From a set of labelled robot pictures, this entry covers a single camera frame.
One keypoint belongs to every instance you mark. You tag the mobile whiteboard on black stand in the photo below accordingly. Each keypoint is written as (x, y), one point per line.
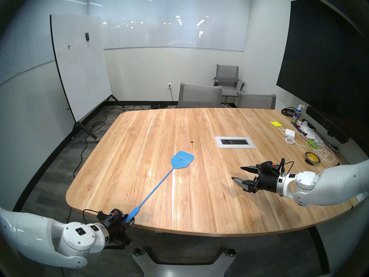
(80, 68)

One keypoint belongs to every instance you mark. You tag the clear bag of markers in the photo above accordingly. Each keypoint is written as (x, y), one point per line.
(311, 134)

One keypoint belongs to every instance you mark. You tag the grey mesh office chair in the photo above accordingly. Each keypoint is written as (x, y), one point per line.
(199, 96)
(256, 101)

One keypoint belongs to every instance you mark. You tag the large glass wall whiteboard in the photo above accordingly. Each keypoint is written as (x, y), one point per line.
(173, 31)

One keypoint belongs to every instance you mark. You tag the glass wall board with handwriting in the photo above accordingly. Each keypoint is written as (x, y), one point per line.
(28, 39)

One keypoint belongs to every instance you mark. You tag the whiteboard cleaner spray bottle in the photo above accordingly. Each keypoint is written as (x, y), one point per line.
(296, 115)

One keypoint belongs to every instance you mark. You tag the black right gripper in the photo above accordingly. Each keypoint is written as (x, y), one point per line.
(268, 181)

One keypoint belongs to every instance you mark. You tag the grey office chair with armrests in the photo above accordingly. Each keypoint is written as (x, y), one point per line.
(227, 75)

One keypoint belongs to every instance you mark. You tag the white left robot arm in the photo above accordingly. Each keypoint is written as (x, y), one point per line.
(28, 233)

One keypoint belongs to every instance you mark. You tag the black video sound bar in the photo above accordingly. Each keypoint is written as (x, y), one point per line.
(327, 123)

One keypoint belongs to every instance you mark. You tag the white paper sheet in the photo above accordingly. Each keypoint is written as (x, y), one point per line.
(363, 196)

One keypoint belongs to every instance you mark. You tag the silver table power outlet box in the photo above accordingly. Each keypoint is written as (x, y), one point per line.
(235, 142)

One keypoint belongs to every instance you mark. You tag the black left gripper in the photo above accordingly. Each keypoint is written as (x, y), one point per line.
(116, 230)

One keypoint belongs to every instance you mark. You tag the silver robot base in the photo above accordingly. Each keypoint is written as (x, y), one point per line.
(181, 269)

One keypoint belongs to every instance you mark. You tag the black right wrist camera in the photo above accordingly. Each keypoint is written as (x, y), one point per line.
(268, 164)

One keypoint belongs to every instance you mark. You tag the white power adapter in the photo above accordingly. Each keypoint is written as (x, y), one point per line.
(290, 133)

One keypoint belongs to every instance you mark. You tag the large black wall screen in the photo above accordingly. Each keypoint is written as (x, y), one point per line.
(325, 63)

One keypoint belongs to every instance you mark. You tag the blue plastic fly swatter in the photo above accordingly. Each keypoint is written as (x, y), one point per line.
(182, 160)

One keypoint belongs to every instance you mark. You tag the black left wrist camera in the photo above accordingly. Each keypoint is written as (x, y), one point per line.
(116, 213)

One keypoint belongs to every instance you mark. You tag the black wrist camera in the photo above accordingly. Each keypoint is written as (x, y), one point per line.
(268, 164)
(116, 213)

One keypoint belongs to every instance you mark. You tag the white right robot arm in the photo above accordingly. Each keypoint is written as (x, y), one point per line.
(340, 181)

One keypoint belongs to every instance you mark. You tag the black and yellow tape roll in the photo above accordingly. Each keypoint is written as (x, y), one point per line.
(307, 159)

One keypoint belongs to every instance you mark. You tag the yellow sticky note pad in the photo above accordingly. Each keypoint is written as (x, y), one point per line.
(276, 124)

